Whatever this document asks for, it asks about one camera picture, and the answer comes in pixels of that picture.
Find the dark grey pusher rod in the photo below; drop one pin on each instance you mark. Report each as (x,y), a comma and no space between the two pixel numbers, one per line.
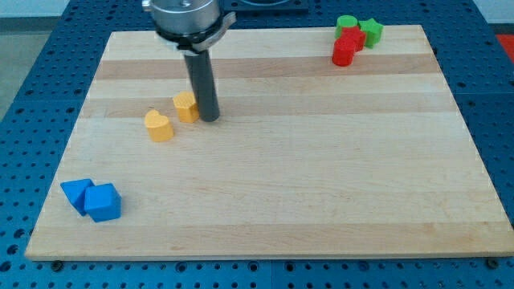
(202,81)

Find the yellow hexagon block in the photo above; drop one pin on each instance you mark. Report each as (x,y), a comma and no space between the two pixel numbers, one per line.
(186,107)

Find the red circle block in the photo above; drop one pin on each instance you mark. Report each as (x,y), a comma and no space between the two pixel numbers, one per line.
(343,52)

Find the green circle block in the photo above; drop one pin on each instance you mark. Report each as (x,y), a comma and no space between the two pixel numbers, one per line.
(344,21)

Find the yellow heart block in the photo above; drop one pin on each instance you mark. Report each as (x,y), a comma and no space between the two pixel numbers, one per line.
(158,126)

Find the wooden board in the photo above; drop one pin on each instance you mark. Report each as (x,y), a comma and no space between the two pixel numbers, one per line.
(307,160)

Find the red star block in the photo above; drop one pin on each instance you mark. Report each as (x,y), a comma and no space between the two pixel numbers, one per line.
(356,34)

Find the blue cube block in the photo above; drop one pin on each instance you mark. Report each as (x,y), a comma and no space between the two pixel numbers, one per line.
(102,202)

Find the green star block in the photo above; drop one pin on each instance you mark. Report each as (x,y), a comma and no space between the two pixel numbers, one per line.
(373,31)

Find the blue triangle block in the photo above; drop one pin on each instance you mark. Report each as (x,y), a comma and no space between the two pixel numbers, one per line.
(75,193)

